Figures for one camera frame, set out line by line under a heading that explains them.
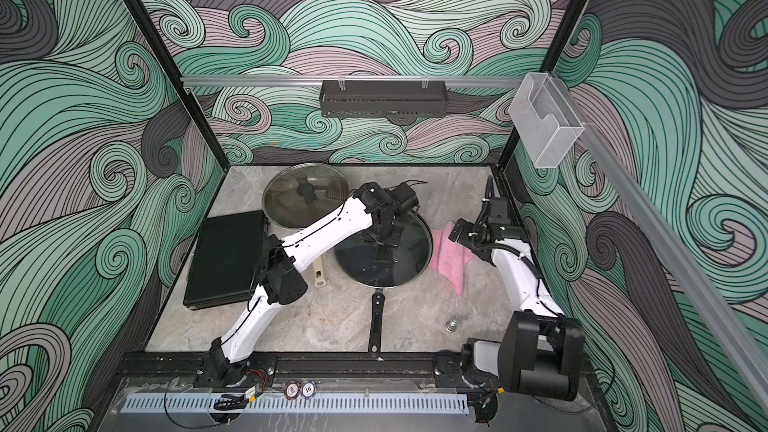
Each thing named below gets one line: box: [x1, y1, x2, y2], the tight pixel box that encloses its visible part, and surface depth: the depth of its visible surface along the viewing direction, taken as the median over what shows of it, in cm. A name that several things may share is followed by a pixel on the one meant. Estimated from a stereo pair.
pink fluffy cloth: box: [430, 221, 477, 296], surface depth 92 cm
